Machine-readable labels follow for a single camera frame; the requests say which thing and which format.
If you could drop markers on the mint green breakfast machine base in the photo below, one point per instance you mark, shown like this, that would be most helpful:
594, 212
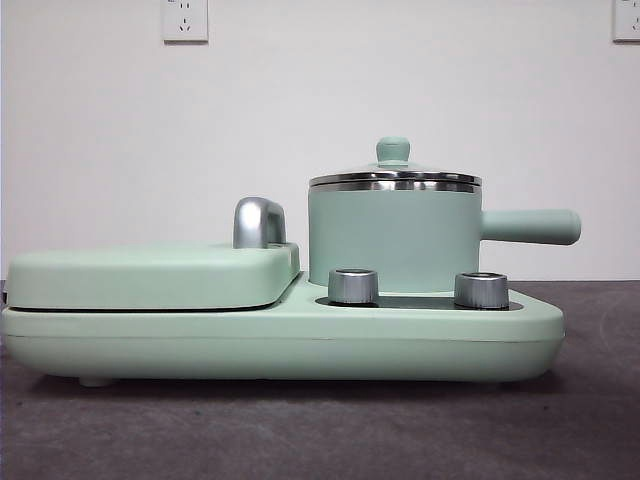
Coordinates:
350, 340

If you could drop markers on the white wall socket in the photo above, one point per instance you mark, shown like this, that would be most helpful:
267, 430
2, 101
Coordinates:
184, 22
627, 20

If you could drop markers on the silver control knob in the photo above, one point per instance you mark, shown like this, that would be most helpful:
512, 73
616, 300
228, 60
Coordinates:
481, 290
352, 287

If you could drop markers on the glass pot lid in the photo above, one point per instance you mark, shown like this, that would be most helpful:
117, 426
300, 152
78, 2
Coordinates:
393, 150

